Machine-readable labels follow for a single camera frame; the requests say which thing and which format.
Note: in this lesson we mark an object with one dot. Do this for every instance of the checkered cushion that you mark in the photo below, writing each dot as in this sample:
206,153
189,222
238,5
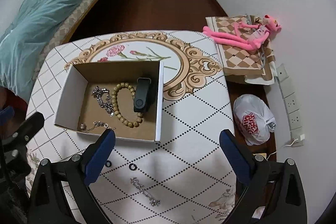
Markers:
240,65

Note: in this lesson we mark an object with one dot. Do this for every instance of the white charger plug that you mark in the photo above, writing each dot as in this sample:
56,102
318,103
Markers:
300,138

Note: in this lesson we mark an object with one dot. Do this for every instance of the patterned tablecloth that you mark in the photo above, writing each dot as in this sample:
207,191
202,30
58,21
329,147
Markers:
165,95

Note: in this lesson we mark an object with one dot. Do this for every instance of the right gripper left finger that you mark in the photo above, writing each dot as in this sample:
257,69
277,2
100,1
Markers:
96,155

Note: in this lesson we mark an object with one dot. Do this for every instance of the wall socket strip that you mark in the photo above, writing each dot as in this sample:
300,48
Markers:
292,105

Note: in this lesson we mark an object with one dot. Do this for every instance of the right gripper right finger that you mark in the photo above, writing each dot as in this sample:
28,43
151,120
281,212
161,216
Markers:
238,156

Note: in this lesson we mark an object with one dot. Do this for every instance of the white plastic bag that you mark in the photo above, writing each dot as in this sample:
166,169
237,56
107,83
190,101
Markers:
254,119

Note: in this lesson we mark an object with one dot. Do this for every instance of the teal blanket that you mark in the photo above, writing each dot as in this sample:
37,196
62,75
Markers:
35,30

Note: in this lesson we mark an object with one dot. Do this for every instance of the bed mattress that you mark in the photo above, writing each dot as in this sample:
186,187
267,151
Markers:
86,6

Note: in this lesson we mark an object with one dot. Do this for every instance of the white cardboard box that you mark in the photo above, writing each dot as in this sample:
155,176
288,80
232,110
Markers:
101,95

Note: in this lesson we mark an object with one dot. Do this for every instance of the pink panther plush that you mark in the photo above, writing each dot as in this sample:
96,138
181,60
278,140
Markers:
249,37

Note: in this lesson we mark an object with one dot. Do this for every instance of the small silver earring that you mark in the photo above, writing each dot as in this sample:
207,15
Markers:
83,127

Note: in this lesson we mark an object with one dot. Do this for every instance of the black smart band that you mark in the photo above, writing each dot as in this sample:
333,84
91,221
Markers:
142,95

